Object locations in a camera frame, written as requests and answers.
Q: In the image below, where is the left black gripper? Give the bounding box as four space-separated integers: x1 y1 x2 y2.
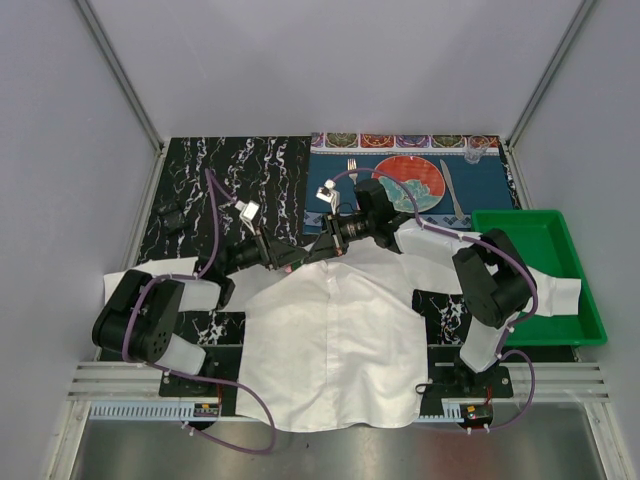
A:
222 225 309 276

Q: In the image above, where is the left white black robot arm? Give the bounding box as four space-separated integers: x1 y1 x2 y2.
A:
91 229 308 396

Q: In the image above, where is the green plastic tray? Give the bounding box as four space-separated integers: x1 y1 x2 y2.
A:
472 210 607 347

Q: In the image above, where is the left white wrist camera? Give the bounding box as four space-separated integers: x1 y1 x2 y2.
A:
235 200 260 235

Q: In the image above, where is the red floral plate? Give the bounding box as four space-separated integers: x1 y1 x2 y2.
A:
372 155 446 213

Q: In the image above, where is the silver table knife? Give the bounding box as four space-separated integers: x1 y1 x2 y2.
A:
440 160 465 222

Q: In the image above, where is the black display frame box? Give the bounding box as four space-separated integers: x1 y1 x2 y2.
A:
157 201 187 235

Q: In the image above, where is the blue patterned placemat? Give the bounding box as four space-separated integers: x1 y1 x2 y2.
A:
304 133 520 233

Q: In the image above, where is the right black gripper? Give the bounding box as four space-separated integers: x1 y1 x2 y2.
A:
305 212 374 265

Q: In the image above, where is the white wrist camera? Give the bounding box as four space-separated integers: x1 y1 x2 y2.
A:
316 179 340 214
235 200 260 235

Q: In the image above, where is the white button-up shirt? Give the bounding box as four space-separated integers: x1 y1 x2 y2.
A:
102 244 584 434

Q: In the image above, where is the clear drinking glass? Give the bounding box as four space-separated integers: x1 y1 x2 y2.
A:
464 135 490 165

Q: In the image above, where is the silver fork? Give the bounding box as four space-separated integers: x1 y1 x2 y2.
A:
347 157 358 186

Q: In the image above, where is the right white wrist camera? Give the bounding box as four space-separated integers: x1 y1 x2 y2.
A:
316 179 340 214

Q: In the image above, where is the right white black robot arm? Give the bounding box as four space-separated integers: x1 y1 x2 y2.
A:
304 178 538 397

